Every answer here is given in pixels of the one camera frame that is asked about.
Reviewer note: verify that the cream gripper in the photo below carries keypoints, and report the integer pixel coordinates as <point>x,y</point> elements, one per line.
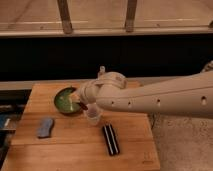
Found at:
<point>74,98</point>

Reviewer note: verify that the red chili pepper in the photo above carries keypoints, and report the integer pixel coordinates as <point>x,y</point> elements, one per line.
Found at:
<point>83,106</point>

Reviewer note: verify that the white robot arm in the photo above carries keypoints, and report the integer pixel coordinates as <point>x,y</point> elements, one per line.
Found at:
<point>184,96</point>

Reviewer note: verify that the green ceramic bowl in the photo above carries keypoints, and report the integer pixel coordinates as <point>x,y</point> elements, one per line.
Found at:
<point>63,102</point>

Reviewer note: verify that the translucent plastic cup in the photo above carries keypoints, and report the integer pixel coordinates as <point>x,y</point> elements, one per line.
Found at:
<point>93,114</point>

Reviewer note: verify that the small clear glass bottle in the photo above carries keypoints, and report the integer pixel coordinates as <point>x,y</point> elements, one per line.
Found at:
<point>102,71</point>

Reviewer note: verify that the blue sponge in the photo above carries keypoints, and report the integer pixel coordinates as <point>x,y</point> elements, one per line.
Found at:
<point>45,128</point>

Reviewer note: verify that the black white striped block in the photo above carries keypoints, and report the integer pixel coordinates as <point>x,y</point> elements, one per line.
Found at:
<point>110,139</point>

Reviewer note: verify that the left metal window post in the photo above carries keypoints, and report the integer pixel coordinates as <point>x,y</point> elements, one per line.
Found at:
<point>65,16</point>

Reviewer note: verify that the metal window post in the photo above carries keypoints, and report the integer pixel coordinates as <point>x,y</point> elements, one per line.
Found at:
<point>130,15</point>
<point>65,16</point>

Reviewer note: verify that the right metal window post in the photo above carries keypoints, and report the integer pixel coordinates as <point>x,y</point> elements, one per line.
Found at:
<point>130,15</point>

